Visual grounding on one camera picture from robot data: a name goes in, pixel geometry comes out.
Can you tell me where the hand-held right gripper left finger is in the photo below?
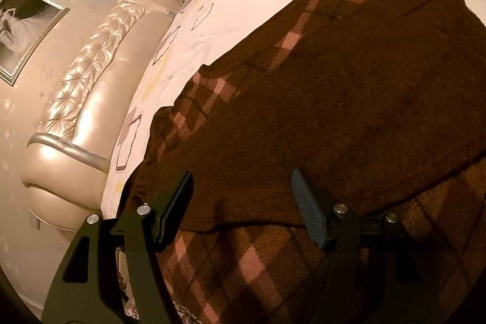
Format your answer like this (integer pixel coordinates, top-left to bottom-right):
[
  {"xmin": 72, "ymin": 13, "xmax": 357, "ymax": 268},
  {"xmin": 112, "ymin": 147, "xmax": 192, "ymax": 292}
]
[{"xmin": 42, "ymin": 170, "xmax": 195, "ymax": 324}]

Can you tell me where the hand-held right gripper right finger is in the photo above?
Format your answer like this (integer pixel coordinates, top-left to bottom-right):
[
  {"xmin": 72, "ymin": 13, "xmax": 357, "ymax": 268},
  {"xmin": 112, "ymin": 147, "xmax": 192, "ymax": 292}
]
[{"xmin": 291, "ymin": 168, "xmax": 445, "ymax": 324}]

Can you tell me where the brown argyle sweater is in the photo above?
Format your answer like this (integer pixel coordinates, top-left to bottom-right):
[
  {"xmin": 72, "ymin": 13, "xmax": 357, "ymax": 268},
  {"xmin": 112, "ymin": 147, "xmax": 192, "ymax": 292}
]
[{"xmin": 116, "ymin": 0, "xmax": 486, "ymax": 324}]

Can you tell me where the cream tufted bed headboard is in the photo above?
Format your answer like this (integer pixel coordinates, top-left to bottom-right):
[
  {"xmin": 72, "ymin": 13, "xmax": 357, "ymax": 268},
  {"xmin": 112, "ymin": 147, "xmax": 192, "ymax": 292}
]
[{"xmin": 22, "ymin": 0, "xmax": 185, "ymax": 231}]

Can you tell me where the white patterned bed sheet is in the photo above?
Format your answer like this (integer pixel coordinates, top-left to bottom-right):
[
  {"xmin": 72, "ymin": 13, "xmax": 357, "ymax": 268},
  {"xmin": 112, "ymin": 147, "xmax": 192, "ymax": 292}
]
[{"xmin": 101, "ymin": 0, "xmax": 456, "ymax": 220}]

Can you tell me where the framed black-and-white wall picture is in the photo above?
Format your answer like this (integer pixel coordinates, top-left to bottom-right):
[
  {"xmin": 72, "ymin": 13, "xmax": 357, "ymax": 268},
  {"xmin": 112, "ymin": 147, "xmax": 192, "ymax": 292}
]
[{"xmin": 0, "ymin": 0, "xmax": 71, "ymax": 87}]

